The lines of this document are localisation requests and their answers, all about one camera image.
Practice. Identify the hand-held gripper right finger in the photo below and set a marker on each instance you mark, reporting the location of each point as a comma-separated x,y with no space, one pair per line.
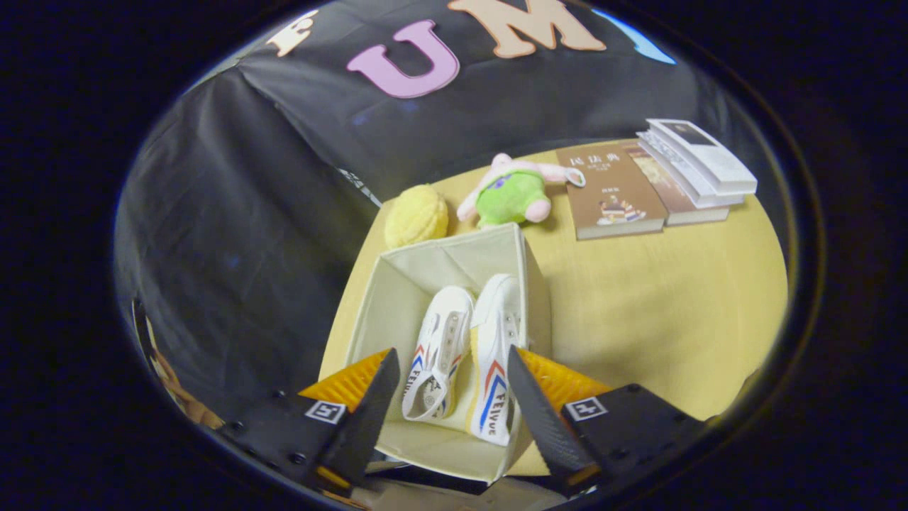
543,419

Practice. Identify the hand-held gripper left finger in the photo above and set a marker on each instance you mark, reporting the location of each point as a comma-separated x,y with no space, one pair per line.
365,419

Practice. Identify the white canvas shoe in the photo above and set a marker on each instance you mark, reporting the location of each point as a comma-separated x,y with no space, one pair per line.
496,333
443,333

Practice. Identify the beige fabric storage box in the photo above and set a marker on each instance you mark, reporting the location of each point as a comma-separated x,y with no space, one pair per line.
397,305

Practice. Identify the yellow plush ball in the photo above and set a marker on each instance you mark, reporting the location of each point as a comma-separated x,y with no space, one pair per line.
416,216

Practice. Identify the green and pink plush toy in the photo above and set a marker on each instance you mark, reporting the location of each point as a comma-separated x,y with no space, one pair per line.
511,199

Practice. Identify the brown book with illustration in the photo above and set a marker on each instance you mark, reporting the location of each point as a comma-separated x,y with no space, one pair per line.
606,191

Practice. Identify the brown book with pale cover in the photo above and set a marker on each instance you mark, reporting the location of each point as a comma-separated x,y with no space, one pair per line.
677,202

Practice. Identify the white book with patterned cover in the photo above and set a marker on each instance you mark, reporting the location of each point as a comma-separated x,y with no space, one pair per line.
681,174

